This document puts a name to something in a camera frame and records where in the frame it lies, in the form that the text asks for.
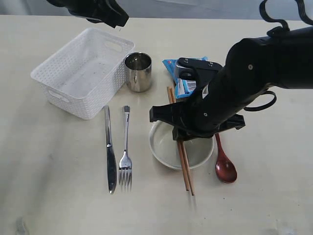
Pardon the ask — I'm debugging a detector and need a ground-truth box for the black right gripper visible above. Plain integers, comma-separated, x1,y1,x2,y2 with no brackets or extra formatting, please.
149,81,245,141

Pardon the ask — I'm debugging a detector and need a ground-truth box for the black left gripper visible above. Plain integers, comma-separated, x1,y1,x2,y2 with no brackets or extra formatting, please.
47,0,129,28

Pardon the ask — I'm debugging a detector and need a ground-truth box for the blue snack packet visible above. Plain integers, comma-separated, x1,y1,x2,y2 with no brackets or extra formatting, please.
162,57,208,99

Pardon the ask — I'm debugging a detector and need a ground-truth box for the wooden chopstick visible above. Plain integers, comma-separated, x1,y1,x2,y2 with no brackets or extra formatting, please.
169,86,196,196
167,86,190,191

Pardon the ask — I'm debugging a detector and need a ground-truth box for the white ceramic bowl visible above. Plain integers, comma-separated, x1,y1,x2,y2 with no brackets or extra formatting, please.
149,121,214,170

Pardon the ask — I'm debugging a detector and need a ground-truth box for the shiny steel cup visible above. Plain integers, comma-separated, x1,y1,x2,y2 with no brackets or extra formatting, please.
124,52,152,93

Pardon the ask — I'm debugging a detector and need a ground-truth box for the red-brown wooden spoon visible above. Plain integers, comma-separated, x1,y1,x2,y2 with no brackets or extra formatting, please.
215,133,238,184

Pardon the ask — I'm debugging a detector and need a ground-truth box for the steel spoon long handle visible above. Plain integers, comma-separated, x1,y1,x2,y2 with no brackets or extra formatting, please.
118,106,133,190

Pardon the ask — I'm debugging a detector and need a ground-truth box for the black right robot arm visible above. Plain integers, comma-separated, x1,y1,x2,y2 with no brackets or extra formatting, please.
149,27,313,141

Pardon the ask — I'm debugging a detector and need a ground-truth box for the white perforated plastic basket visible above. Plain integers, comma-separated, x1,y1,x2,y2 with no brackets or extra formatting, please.
30,28,135,120

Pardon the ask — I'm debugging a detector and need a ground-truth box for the white curtain backdrop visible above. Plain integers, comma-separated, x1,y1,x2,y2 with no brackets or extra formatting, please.
0,0,313,22

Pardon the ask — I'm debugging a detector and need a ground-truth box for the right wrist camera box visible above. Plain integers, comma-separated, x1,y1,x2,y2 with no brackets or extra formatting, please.
174,57,223,86

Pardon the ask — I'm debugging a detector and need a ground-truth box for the black cable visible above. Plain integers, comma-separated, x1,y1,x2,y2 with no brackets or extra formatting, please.
244,0,313,112

